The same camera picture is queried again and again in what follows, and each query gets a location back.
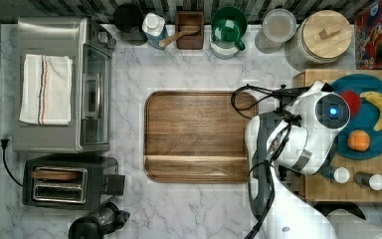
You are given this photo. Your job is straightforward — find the white striped dish towel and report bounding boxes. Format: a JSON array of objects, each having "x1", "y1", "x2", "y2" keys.
[{"x1": 19, "y1": 54, "x2": 73, "y2": 125}]

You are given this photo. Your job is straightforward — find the red cereal box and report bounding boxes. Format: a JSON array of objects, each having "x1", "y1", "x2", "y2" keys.
[{"x1": 355, "y1": 0, "x2": 382, "y2": 70}]

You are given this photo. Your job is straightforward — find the stainless steel toaster oven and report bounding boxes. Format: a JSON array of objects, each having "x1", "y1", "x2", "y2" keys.
[{"x1": 13, "y1": 17, "x2": 116, "y2": 153}]

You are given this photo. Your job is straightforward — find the black coffee grinder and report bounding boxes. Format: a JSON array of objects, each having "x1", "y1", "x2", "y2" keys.
[{"x1": 69, "y1": 202, "x2": 130, "y2": 239}]

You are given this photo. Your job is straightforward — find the black round container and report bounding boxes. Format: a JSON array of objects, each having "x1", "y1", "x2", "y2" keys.
[{"x1": 113, "y1": 3, "x2": 147, "y2": 46}]

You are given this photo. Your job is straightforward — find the black two-slot toaster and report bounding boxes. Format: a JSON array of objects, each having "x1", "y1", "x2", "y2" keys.
[{"x1": 22, "y1": 153, "x2": 125, "y2": 210}]

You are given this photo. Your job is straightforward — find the white and green cups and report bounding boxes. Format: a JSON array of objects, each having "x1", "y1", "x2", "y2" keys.
[{"x1": 210, "y1": 6, "x2": 248, "y2": 60}]

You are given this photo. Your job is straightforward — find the left white capped shaker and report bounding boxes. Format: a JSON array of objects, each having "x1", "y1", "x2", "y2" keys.
[{"x1": 321, "y1": 165, "x2": 350, "y2": 183}]

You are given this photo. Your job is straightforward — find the right white capped shaker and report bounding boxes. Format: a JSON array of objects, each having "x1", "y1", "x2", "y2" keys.
[{"x1": 354, "y1": 171, "x2": 382, "y2": 191}]

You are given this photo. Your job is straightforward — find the red apple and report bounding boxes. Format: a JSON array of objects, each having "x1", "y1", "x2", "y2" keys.
[{"x1": 339, "y1": 91, "x2": 362, "y2": 118}]

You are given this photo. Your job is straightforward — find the clear lidded glass jar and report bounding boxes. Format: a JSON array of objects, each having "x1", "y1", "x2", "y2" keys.
[{"x1": 255, "y1": 8, "x2": 296, "y2": 54}]

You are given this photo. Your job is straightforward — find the dark wooden serving tray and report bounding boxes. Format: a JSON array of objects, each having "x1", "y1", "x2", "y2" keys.
[{"x1": 144, "y1": 91, "x2": 259, "y2": 183}]

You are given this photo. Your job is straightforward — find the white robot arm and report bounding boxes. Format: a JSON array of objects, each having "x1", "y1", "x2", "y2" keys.
[{"x1": 244, "y1": 82, "x2": 350, "y2": 239}]

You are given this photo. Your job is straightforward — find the white capped shaker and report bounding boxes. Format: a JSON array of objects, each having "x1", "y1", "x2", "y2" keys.
[
  {"x1": 321, "y1": 165, "x2": 350, "y2": 183},
  {"x1": 354, "y1": 171, "x2": 382, "y2": 191}
]

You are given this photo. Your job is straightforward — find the teal blue plate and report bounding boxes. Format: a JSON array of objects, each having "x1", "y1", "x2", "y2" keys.
[{"x1": 331, "y1": 74, "x2": 382, "y2": 160}]

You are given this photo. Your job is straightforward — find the yellow banana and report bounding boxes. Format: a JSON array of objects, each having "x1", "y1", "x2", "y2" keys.
[{"x1": 360, "y1": 91, "x2": 382, "y2": 131}]

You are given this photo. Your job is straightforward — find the black power plug cable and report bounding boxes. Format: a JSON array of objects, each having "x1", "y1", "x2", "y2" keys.
[{"x1": 0, "y1": 137, "x2": 25, "y2": 187}]

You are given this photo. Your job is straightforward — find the jar with wooden lid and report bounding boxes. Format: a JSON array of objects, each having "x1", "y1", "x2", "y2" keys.
[{"x1": 285, "y1": 10, "x2": 353, "y2": 71}]

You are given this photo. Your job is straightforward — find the wooden spoon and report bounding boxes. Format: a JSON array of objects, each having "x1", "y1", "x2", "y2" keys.
[{"x1": 159, "y1": 26, "x2": 200, "y2": 48}]

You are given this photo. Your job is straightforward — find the orange fruit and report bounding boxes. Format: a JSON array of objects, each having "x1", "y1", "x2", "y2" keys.
[{"x1": 347, "y1": 129, "x2": 371, "y2": 151}]

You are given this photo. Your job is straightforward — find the dark wooden utensil box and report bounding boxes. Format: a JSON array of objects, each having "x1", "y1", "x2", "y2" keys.
[{"x1": 175, "y1": 11, "x2": 204, "y2": 50}]

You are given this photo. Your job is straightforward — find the white capped blue bottle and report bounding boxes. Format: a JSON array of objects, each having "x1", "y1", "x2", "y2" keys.
[{"x1": 142, "y1": 13, "x2": 168, "y2": 50}]

